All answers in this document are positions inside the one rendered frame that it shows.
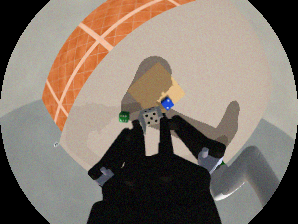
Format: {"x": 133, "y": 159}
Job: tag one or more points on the white die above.
{"x": 151, "y": 116}

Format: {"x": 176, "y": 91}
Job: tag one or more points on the green die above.
{"x": 124, "y": 116}

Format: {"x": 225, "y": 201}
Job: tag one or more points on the blue die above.
{"x": 167, "y": 103}

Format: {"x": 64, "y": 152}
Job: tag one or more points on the tan square mat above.
{"x": 155, "y": 85}

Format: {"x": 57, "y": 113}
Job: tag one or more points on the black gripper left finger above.
{"x": 113, "y": 160}

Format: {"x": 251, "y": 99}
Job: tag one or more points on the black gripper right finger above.
{"x": 208, "y": 152}

